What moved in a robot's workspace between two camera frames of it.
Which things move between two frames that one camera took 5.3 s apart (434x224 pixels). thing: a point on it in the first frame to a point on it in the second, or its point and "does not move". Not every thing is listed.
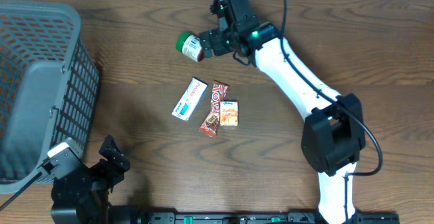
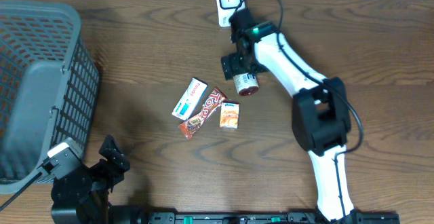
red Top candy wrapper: [210, 127] to [211, 102]
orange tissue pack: [228, 113] does not move
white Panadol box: [189, 99] does not move
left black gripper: [115, 159] does not move
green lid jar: [190, 45] to [246, 84]
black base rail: [264, 218] does not move
